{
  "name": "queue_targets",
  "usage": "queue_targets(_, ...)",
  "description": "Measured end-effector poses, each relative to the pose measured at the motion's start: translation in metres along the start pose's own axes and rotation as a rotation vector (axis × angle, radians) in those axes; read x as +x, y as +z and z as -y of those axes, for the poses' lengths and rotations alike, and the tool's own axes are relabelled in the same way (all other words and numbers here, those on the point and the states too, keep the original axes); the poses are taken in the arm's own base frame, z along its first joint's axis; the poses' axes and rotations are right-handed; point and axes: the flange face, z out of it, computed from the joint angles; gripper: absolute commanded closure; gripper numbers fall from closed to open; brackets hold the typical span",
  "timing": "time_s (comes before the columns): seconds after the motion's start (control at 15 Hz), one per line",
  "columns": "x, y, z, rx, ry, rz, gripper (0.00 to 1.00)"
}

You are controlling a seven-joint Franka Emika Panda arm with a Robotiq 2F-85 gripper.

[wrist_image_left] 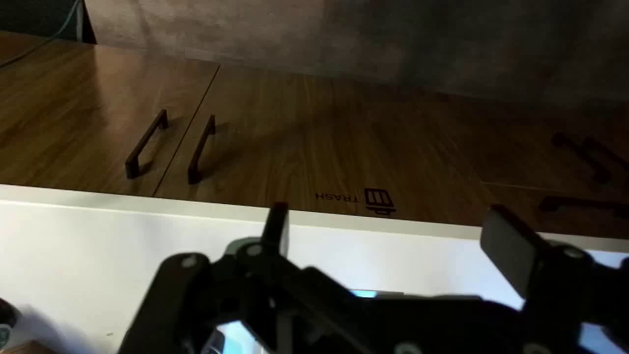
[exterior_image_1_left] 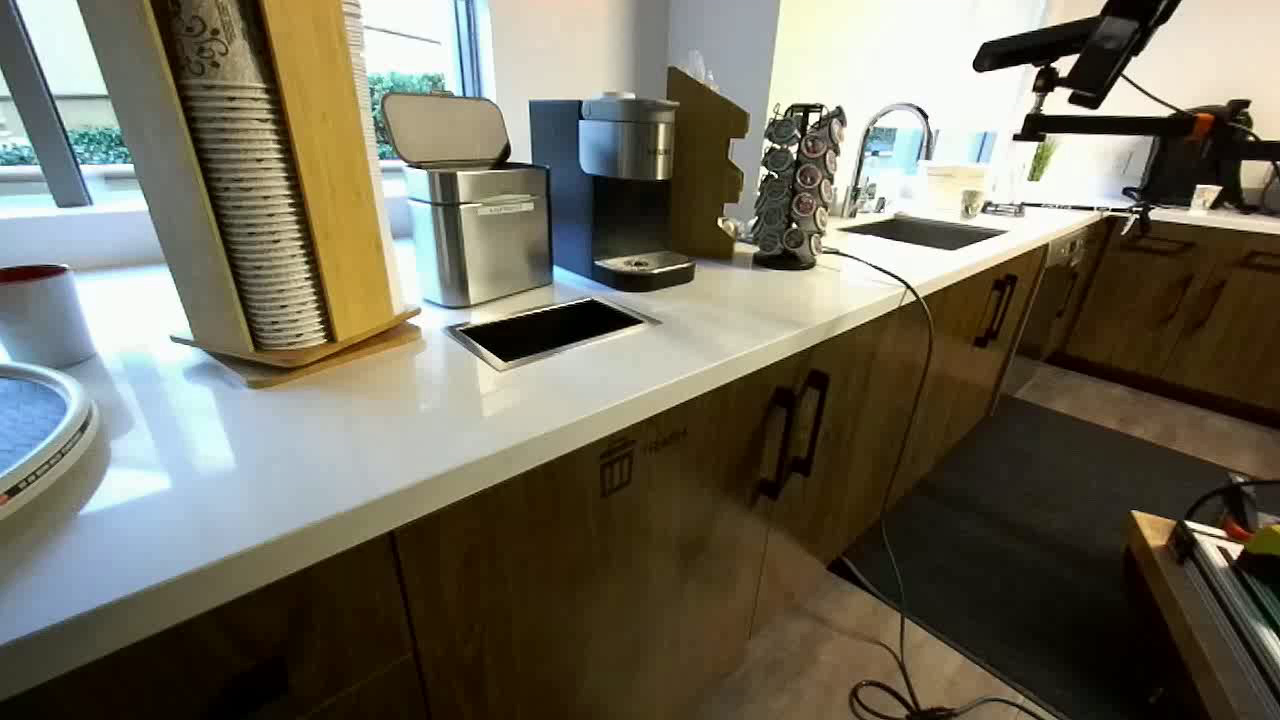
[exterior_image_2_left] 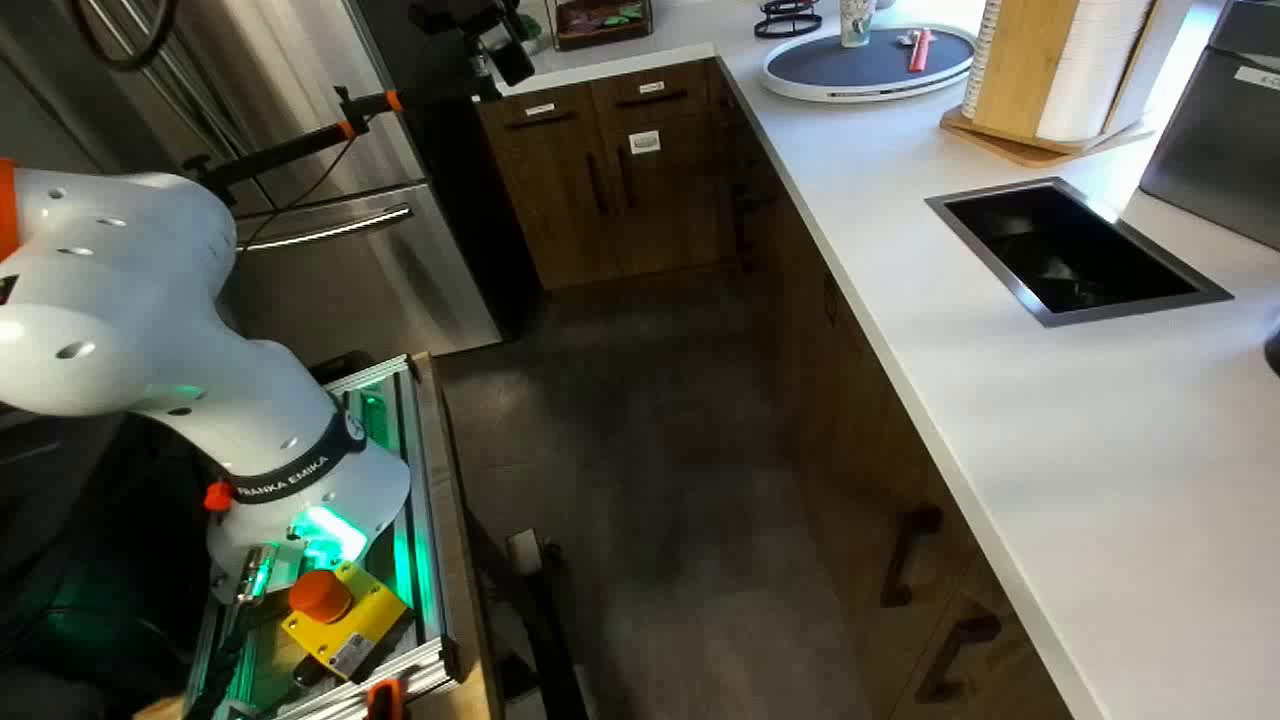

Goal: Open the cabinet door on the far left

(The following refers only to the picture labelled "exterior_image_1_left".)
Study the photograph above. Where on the white cup with red rim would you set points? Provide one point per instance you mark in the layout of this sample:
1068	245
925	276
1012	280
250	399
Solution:
42	322

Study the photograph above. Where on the plain wooden cabinet door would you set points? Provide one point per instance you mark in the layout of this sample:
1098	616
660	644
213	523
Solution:
265	642

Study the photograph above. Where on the black camera on mount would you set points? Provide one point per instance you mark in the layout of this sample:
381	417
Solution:
1103	44

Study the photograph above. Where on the wooden cabinet door with sticker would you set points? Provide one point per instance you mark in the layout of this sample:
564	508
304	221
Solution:
572	601

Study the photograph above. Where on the green dish soap bottle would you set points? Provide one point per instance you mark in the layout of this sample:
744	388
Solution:
1043	157

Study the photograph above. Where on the wooden paper cup dispenser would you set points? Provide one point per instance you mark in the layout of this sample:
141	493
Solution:
335	160

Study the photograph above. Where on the wooden stepped organizer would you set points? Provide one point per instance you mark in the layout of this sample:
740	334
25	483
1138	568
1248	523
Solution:
707	160

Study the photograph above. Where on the black rectangular countertop opening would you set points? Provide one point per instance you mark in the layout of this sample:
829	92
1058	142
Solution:
549	329

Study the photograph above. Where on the dark grey floor mat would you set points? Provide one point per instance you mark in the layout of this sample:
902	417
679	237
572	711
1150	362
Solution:
1052	544

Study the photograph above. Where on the wooden side cabinets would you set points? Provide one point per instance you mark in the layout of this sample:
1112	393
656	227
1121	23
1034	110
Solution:
1184	313

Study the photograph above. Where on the narrow wooden cabinet door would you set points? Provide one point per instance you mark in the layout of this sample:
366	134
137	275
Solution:
861	414

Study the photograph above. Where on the round grey tray white rim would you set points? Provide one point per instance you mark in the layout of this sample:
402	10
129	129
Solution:
35	427

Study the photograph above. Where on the white container by sink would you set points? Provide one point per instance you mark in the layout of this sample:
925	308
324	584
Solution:
954	184

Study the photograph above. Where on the coffee pod carousel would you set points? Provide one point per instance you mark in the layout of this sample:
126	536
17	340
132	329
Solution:
799	184

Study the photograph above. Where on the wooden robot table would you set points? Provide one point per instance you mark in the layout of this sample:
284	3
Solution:
1174	612

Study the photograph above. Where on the wooden cabinet door under sink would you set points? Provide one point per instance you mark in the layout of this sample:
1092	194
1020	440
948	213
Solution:
954	373

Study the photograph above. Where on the undermount steel sink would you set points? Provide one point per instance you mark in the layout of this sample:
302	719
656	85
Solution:
920	231

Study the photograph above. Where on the black and silver coffee machine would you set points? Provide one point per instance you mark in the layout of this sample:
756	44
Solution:
603	202

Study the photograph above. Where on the chrome curved faucet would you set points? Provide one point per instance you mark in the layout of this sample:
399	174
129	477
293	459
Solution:
872	134

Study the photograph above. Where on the stainless steel lidded bin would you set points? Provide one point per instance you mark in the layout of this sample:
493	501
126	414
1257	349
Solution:
480	234

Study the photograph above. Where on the stack of patterned paper cups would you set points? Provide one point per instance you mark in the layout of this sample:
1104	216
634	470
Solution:
253	202

